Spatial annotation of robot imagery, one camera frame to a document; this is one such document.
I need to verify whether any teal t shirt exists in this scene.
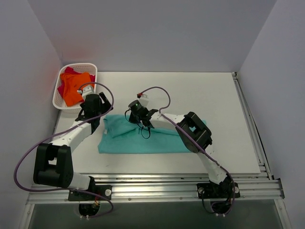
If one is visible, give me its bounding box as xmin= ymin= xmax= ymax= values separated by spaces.
xmin=98 ymin=114 xmax=190 ymax=154

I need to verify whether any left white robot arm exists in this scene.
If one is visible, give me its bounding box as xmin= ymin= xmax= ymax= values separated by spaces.
xmin=33 ymin=93 xmax=112 ymax=200

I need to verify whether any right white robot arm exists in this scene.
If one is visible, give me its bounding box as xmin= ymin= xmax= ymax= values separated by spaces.
xmin=128 ymin=100 xmax=232 ymax=197

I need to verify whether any orange t shirt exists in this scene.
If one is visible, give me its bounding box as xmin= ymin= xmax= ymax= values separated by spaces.
xmin=60 ymin=72 xmax=94 ymax=106

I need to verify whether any white plastic basket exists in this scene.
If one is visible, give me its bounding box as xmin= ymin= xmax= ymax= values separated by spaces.
xmin=52 ymin=63 xmax=98 ymax=113

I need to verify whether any magenta t shirt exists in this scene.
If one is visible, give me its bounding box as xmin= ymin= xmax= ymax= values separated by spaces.
xmin=58 ymin=67 xmax=94 ymax=97

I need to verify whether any black thin cable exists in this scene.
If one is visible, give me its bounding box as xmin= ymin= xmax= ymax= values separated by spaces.
xmin=124 ymin=108 xmax=152 ymax=140

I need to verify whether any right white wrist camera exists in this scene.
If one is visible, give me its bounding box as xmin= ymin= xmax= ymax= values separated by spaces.
xmin=137 ymin=93 xmax=149 ymax=107

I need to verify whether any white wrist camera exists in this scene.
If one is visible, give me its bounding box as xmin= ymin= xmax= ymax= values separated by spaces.
xmin=77 ymin=85 xmax=95 ymax=100
xmin=137 ymin=93 xmax=149 ymax=107

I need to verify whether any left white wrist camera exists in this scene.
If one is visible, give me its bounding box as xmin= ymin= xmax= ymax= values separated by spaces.
xmin=77 ymin=85 xmax=95 ymax=100

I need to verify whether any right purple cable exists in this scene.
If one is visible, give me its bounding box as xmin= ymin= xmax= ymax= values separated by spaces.
xmin=137 ymin=86 xmax=236 ymax=215

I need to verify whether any purple cable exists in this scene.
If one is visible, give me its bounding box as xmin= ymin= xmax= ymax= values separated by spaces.
xmin=137 ymin=86 xmax=236 ymax=215
xmin=13 ymin=82 xmax=114 ymax=219

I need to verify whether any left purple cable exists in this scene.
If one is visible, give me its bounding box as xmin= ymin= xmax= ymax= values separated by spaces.
xmin=13 ymin=82 xmax=114 ymax=219

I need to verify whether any front aluminium rail frame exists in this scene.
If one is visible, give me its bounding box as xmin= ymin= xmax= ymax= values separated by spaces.
xmin=26 ymin=173 xmax=285 ymax=205

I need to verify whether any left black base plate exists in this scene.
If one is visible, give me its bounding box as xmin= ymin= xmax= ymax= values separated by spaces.
xmin=68 ymin=185 xmax=112 ymax=201

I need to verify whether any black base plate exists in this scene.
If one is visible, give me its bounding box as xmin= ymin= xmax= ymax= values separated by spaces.
xmin=196 ymin=182 xmax=234 ymax=199
xmin=68 ymin=185 xmax=112 ymax=201

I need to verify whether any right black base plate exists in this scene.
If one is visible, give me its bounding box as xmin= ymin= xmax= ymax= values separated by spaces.
xmin=196 ymin=182 xmax=234 ymax=199

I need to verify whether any right side aluminium rail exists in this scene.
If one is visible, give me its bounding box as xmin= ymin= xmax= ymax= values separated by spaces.
xmin=232 ymin=72 xmax=274 ymax=179

